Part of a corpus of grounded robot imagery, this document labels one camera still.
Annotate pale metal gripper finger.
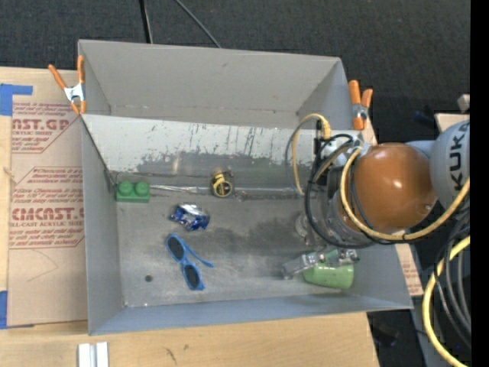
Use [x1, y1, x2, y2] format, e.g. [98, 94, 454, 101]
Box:
[281, 253, 320, 280]

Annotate light green sponge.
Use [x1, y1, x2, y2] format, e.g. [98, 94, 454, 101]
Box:
[302, 262, 355, 291]

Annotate grey metal bin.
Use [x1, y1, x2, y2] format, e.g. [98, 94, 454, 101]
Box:
[77, 39, 414, 336]

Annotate blue sunglasses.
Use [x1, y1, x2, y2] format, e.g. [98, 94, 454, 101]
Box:
[164, 233, 215, 292]

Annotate yellow and black tape measure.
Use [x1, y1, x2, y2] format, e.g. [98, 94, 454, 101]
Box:
[210, 168, 235, 199]

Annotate crumpled blue packet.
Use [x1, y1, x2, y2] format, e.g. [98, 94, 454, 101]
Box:
[169, 203, 211, 232]

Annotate green toy brick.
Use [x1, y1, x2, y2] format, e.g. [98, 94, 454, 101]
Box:
[115, 180, 151, 204]

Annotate black cylinder on white bracket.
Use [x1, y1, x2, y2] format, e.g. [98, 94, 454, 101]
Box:
[313, 128, 362, 161]

